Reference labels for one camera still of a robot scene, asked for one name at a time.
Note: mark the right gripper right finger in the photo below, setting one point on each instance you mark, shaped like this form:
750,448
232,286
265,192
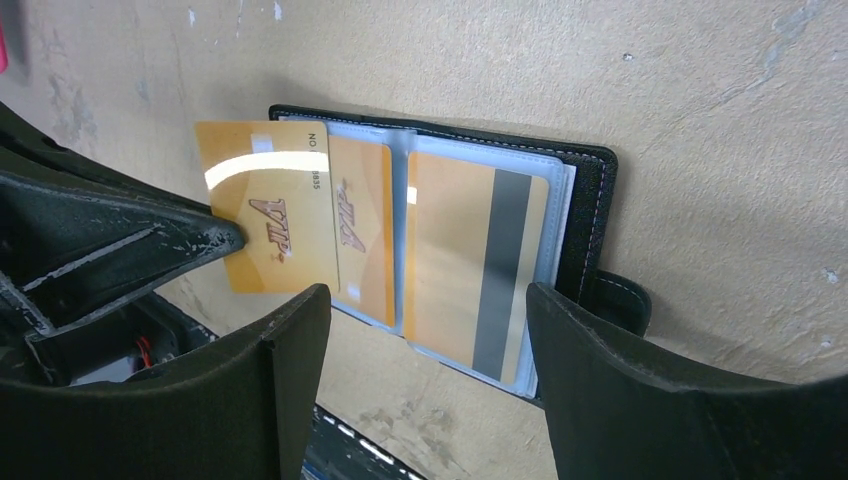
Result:
620,407

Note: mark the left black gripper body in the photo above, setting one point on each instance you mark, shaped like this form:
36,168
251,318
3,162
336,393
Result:
147,331

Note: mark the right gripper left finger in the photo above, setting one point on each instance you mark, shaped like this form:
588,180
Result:
237,408

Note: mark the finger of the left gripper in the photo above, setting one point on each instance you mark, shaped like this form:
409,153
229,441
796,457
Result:
73,251

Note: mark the gold credit card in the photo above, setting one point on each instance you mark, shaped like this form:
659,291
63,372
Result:
473,236
361,178

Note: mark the black card holder wallet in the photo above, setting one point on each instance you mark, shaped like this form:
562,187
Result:
611,297

